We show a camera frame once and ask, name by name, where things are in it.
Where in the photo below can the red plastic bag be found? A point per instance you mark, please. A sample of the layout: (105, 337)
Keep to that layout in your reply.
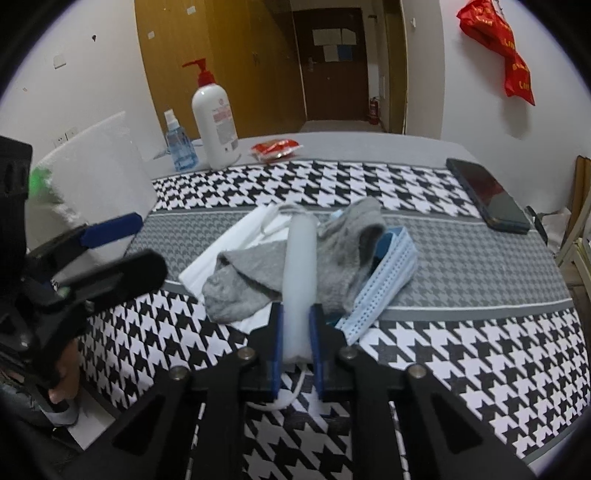
(519, 78)
(485, 25)

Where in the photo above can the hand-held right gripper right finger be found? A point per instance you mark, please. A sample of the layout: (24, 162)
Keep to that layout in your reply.
(316, 341)

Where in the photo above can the white foam box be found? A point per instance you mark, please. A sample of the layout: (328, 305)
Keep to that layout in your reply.
(101, 175)

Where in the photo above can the blue paper notice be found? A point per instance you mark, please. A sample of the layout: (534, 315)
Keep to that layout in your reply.
(346, 52)

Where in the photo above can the wooden wardrobe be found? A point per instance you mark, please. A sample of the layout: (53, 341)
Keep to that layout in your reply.
(175, 46)

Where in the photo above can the person's left forearm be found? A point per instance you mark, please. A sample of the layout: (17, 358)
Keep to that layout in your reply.
(27, 410)

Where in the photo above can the houndstooth tablecloth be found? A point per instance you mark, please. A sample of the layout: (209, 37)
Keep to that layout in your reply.
(461, 286)

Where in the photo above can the white face mask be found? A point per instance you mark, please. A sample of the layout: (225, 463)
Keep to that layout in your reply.
(217, 258)

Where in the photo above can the white foam tube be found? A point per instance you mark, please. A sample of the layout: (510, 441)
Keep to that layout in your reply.
(298, 277)

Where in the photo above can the person's left hand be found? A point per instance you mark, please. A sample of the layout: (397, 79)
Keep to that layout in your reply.
(67, 374)

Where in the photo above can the wide white paper notice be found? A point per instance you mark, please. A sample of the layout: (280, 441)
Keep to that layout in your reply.
(327, 37)

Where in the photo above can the red fire extinguisher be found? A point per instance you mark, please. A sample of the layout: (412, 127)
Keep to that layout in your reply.
(374, 110)

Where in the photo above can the dark brown door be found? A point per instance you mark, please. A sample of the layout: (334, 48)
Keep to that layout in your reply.
(332, 87)

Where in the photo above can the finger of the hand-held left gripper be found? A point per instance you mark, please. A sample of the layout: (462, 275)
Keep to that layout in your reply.
(111, 228)
(129, 277)

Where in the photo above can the grey sock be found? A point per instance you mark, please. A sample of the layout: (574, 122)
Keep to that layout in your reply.
(341, 263)

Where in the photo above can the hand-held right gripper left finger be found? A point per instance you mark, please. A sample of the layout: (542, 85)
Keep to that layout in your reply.
(276, 341)

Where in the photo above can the blue face mask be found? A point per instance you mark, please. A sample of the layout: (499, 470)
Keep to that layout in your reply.
(388, 281)

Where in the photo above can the black smartphone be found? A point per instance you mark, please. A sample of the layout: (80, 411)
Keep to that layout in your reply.
(489, 194)

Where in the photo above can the wooden side door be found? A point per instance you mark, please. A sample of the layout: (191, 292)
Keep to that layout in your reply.
(397, 69)

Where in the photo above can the red snack packet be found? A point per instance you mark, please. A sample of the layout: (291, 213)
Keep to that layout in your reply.
(274, 150)

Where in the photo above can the white pump bottle red cap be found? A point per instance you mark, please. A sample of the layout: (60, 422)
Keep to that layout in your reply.
(214, 124)

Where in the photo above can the wooden board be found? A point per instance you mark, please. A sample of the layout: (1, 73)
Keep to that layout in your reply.
(582, 184)

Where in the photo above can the blue spray bottle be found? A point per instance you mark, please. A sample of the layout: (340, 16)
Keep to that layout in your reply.
(182, 152)

